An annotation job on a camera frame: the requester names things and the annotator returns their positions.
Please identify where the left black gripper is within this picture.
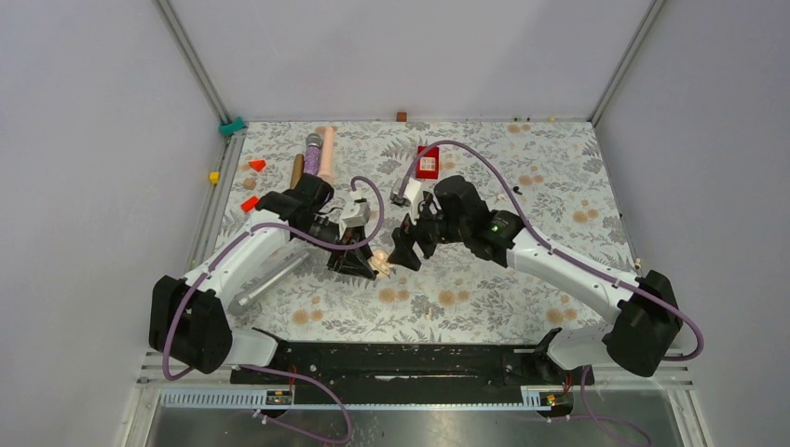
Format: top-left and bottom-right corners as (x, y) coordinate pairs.
(297, 216), (379, 278)

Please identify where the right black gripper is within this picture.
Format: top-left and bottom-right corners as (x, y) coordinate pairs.
(388, 195), (470, 271)

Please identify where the beige earbud charging case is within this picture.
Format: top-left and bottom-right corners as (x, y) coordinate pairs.
(368, 250), (392, 278)

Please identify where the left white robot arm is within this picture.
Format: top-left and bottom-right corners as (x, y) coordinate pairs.
(148, 174), (384, 383)

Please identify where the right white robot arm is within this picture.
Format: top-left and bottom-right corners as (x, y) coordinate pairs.
(388, 175), (683, 384)

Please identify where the red small box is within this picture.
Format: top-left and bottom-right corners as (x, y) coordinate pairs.
(415, 147), (441, 180)

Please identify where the pink microphone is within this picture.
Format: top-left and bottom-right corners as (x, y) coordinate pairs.
(317, 127), (335, 184)

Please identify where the brown microphone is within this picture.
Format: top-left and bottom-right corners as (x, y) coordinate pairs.
(290, 154), (305, 189)

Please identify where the red flat block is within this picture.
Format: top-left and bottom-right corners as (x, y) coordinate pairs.
(240, 196), (259, 213)

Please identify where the silver microphone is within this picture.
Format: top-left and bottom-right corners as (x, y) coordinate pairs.
(228, 251), (309, 317)

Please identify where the purple glitter microphone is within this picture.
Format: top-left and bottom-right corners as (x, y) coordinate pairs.
(303, 133), (323, 176)

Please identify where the red triangular block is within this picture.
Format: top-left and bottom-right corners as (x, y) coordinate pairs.
(248, 159), (266, 172)

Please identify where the floral patterned table mat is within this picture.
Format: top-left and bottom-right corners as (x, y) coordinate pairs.
(230, 121), (633, 344)

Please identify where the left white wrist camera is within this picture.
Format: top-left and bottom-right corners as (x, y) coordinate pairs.
(339, 190), (371, 235)

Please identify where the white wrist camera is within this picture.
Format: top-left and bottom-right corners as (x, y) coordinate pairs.
(389, 178), (423, 220)
(339, 190), (371, 235)

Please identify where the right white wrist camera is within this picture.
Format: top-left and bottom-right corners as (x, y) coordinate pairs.
(389, 178), (423, 220)

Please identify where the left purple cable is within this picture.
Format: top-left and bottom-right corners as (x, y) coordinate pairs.
(161, 176), (386, 447)

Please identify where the purple cable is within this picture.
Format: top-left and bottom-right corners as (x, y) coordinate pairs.
(401, 140), (705, 447)
(161, 176), (386, 447)

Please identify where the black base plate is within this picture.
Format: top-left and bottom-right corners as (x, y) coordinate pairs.
(229, 341), (593, 407)

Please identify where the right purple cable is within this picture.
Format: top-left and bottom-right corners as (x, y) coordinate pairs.
(401, 140), (705, 447)

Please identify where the slotted cable duct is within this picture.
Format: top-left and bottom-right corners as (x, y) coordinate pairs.
(157, 386), (565, 413)

